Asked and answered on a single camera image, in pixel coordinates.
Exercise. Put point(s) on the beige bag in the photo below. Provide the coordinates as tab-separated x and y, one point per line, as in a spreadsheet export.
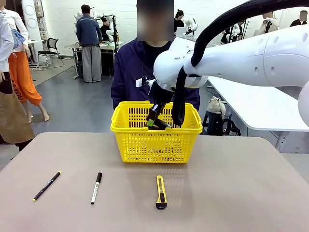
216	105

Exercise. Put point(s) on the person in navy jacket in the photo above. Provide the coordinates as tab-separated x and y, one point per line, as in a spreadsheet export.
130	72

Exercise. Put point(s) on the background work table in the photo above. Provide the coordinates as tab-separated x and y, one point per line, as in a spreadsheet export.
106	47

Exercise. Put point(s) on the long white table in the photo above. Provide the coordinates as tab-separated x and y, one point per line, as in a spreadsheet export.
253	106

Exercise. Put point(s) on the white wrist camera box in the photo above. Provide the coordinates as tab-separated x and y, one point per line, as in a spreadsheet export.
142	82

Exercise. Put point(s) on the yellow plastic basket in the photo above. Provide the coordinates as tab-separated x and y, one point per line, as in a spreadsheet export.
154	145

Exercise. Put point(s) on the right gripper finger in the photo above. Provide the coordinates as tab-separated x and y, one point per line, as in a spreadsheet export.
152	118
163	113

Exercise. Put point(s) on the white humanoid robot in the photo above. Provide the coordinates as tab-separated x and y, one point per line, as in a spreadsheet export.
106	26

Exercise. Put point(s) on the black office chair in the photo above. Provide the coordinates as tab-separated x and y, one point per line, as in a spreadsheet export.
50	52

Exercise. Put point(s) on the seated person with blurred face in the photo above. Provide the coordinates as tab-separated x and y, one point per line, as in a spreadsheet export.
299	20

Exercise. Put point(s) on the yellow utility knife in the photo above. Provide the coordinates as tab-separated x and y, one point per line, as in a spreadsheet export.
161	193

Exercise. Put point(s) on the man in blue jacket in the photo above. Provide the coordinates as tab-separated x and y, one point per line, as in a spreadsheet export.
88	31

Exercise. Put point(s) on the black backpack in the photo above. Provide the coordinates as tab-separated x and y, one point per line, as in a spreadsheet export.
231	128

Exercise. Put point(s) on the white marker with black cap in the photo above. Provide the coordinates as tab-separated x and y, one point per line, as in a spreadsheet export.
96	188

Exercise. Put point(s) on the black pen with yellow tip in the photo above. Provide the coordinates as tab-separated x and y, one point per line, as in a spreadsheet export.
47	186

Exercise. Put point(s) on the woman in black top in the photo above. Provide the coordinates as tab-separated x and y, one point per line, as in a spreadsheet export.
178	23

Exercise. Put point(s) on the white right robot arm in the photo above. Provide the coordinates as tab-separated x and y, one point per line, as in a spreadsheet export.
241	60

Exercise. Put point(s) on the black stool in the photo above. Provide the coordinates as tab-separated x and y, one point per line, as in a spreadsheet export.
212	122

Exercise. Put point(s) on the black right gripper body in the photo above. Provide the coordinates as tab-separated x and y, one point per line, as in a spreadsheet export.
163	95

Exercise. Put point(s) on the white standing air conditioner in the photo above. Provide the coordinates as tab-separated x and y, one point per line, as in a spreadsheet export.
32	17

